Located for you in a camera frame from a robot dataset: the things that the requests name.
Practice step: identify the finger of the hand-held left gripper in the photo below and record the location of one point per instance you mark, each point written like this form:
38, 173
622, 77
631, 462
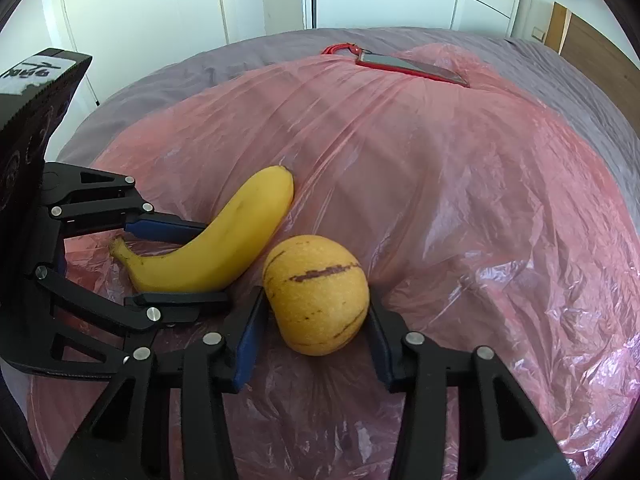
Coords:
165, 230
175, 302

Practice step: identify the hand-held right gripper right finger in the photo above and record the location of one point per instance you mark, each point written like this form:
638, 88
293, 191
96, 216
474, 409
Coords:
395, 360

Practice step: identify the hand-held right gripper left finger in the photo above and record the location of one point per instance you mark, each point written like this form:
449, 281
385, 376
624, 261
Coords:
250, 345

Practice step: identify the yellow banana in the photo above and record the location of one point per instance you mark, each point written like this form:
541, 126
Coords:
240, 240

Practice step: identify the striped yellow melon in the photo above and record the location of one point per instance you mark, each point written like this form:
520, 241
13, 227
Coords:
320, 295

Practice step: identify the pink plastic sheet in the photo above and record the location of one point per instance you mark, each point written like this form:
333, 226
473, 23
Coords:
450, 210

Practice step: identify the white door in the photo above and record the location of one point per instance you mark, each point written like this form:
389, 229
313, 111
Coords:
150, 5

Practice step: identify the phone in red case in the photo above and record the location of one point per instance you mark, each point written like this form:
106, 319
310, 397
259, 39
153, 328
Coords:
410, 66

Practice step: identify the wooden headboard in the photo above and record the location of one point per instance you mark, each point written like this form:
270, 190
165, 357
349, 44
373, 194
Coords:
595, 45

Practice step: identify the wall socket beside headboard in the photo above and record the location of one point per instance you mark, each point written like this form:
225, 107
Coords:
537, 33

